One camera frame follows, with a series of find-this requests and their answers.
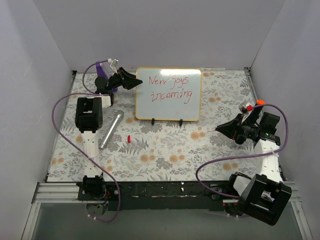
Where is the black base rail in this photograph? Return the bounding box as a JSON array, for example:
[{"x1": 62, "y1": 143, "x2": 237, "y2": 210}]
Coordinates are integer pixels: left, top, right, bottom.
[{"x1": 76, "y1": 180, "x2": 234, "y2": 211}]

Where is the purple wedge stand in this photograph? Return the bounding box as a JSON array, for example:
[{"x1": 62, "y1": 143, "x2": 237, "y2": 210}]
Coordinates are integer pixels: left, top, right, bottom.
[{"x1": 94, "y1": 61, "x2": 118, "y2": 94}]

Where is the floral table mat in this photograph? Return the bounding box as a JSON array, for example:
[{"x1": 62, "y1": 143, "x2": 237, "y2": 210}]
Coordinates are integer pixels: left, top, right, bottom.
[{"x1": 46, "y1": 68, "x2": 273, "y2": 183}]

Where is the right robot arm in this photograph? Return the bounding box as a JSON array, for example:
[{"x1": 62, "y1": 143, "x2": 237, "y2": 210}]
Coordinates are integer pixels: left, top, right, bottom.
[{"x1": 216, "y1": 109, "x2": 292, "y2": 226}]

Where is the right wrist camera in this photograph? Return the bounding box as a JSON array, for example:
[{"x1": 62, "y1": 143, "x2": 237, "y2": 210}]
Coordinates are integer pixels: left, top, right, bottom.
[{"x1": 238, "y1": 101, "x2": 253, "y2": 123}]

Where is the silver microphone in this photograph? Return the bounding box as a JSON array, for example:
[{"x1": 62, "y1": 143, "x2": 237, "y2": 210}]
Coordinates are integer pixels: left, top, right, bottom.
[{"x1": 99, "y1": 110, "x2": 125, "y2": 150}]

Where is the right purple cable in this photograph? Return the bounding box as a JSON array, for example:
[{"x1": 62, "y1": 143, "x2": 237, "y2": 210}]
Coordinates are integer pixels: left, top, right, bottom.
[{"x1": 195, "y1": 104, "x2": 290, "y2": 201}]

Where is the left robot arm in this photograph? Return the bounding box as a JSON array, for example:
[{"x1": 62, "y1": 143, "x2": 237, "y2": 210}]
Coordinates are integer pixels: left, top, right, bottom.
[{"x1": 75, "y1": 67, "x2": 143, "y2": 200}]

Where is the yellow framed whiteboard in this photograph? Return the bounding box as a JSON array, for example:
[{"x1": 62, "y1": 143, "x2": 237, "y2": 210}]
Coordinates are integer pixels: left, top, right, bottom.
[{"x1": 135, "y1": 67, "x2": 202, "y2": 122}]

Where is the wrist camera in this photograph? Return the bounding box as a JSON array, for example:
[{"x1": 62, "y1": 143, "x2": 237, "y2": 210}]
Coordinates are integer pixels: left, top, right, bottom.
[
  {"x1": 107, "y1": 58, "x2": 119, "y2": 73},
  {"x1": 238, "y1": 101, "x2": 253, "y2": 123}
]

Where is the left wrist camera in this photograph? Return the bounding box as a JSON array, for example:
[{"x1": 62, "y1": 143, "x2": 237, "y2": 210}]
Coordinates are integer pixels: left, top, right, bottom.
[{"x1": 107, "y1": 58, "x2": 119, "y2": 73}]

